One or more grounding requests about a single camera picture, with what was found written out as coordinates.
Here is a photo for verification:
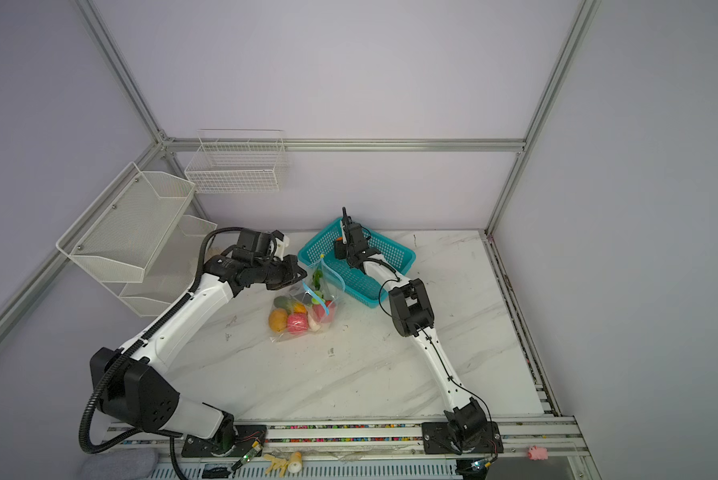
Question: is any grey cloth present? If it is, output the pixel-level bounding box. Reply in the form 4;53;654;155
79;449;159;480

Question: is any wooden toy figure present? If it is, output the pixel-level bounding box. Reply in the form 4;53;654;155
263;451;304;477

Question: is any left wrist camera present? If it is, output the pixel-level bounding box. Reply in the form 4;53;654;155
271;230;290;260

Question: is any white toy radish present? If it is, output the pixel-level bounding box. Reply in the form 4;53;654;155
307;267;327;332

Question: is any clear zip top bag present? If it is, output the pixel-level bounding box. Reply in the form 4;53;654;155
268;255;346;342

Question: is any pink toy pig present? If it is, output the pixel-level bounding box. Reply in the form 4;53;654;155
527;445;549;461

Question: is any white mesh upper shelf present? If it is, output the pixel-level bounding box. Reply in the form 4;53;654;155
56;163;195;283

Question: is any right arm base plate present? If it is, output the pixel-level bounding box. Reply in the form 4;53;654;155
421;422;504;455

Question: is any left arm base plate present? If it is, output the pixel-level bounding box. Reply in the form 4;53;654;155
181;424;268;458

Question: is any white wire basket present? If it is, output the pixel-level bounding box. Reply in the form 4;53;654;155
185;129;289;194

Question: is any pink toy fruit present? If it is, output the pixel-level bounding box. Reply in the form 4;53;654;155
286;312;310;335

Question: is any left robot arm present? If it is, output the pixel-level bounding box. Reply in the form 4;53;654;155
78;227;306;456

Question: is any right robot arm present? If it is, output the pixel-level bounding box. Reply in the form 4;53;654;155
334;215;497;452

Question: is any white mesh lower shelf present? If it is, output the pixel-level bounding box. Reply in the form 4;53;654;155
117;215;217;317

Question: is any white mesh shelf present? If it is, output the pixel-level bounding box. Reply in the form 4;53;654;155
117;215;217;317
56;163;195;283

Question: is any teal plastic basket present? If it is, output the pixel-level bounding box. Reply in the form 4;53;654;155
297;217;417;309

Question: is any yellow toy mango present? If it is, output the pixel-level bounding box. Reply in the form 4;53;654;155
268;308;289;334

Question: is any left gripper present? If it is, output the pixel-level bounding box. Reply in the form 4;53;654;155
254;254;307;291

